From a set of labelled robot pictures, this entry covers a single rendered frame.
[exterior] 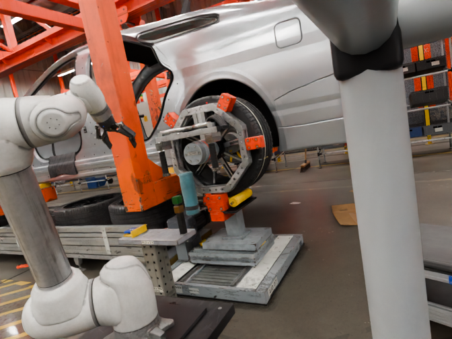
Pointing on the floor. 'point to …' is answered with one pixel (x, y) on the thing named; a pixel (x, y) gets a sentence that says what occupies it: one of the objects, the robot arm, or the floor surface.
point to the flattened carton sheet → (345, 214)
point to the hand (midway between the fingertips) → (122, 144)
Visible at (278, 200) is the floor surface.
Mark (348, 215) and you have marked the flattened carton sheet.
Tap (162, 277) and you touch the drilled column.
